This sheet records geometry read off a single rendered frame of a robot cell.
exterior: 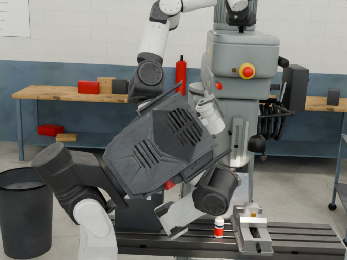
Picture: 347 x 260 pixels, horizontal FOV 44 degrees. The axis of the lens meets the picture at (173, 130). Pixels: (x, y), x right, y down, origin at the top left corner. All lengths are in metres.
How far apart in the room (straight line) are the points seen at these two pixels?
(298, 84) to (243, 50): 0.57
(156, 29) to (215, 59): 0.29
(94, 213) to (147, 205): 0.70
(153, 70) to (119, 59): 4.75
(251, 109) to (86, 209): 0.84
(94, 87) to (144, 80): 4.28
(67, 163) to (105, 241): 0.28
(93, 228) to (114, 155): 0.25
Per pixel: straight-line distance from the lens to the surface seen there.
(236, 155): 1.83
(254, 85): 1.77
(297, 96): 2.16
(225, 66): 1.65
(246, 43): 1.65
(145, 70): 1.39
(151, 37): 1.49
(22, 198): 3.49
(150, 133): 1.26
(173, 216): 1.52
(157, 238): 2.01
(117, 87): 5.66
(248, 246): 1.93
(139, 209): 2.04
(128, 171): 1.27
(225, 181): 1.40
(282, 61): 1.71
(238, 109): 1.82
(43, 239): 3.73
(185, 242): 2.00
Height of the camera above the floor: 1.97
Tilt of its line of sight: 16 degrees down
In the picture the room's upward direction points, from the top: 2 degrees clockwise
